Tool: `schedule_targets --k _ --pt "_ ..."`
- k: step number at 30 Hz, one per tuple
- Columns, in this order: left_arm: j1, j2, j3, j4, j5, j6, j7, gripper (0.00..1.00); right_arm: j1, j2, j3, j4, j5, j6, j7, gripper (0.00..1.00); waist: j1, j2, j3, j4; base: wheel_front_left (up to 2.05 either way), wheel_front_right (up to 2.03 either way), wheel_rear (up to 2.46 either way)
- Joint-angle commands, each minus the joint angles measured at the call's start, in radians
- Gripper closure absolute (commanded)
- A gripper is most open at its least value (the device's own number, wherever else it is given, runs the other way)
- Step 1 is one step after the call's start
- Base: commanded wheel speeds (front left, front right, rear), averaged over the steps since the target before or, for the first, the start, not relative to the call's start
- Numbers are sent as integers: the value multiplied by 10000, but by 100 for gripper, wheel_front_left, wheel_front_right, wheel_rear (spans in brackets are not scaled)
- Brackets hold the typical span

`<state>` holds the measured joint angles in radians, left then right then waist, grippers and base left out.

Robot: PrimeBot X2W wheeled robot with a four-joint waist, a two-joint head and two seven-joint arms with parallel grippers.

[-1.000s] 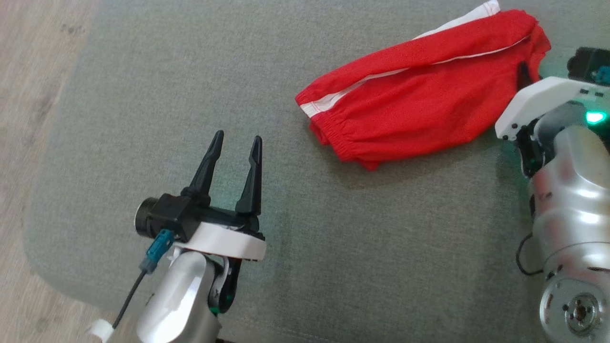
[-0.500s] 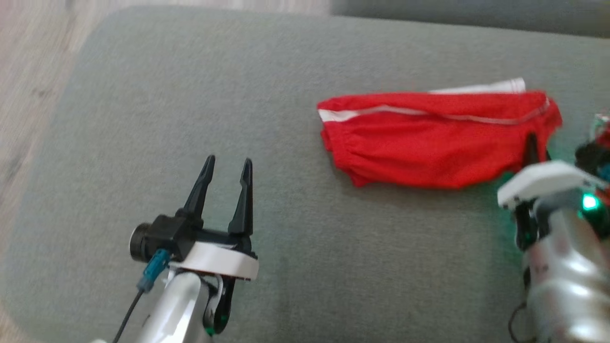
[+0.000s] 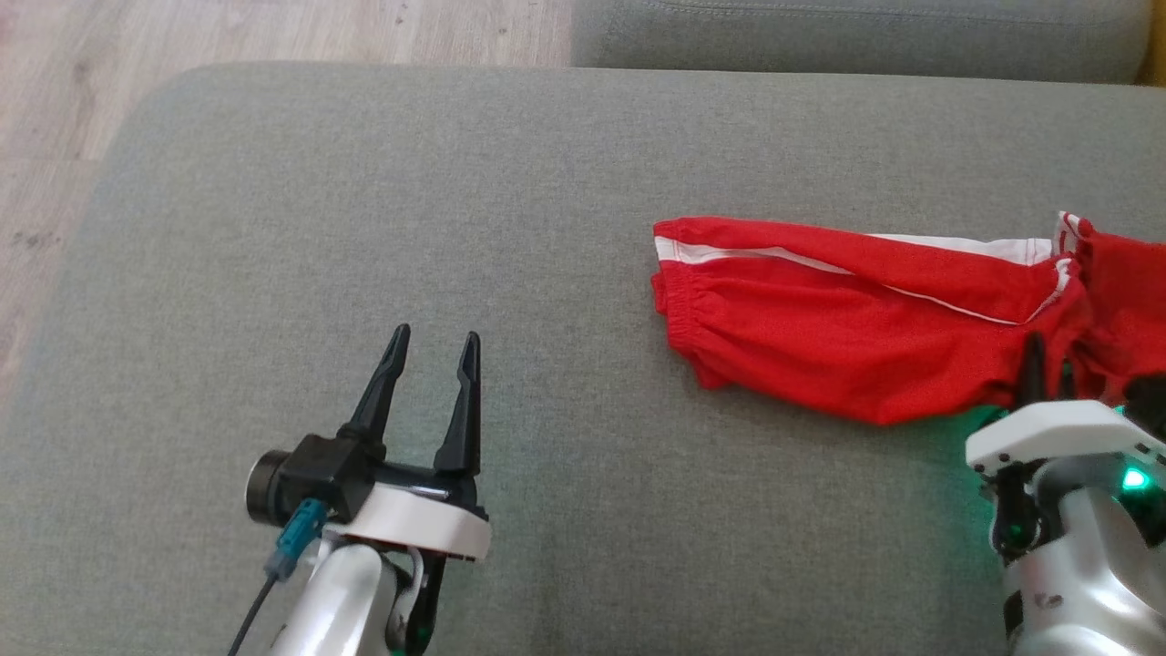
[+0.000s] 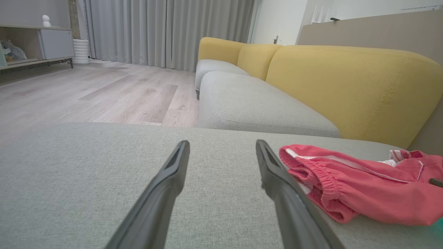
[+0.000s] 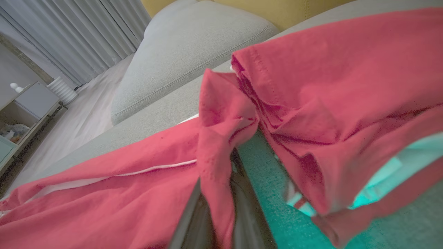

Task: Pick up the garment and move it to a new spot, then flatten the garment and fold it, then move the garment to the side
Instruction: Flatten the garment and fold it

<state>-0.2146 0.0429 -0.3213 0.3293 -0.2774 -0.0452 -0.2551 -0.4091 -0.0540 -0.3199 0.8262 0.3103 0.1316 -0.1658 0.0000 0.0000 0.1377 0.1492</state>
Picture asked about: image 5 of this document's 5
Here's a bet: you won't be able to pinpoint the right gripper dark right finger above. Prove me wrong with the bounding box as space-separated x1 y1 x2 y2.
230 149 278 249

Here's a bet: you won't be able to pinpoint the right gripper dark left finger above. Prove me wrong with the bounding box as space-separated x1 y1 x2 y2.
168 179 216 249

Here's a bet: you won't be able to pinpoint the red and white jersey shirt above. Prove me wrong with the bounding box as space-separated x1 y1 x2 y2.
0 7 443 249

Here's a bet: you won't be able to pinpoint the grey sofa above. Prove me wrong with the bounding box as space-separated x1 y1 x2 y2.
0 0 443 249

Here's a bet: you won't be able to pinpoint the white ribbed floor vase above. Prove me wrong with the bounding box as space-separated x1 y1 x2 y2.
46 76 79 105

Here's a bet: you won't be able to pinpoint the clutter in cabinet shelf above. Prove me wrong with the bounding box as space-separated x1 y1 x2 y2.
0 123 31 144

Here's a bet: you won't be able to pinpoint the white TV cabinet green drawers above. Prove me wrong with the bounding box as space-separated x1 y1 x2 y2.
0 81 62 174

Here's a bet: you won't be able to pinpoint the grey pleated curtain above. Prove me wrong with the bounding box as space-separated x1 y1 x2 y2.
0 0 152 87

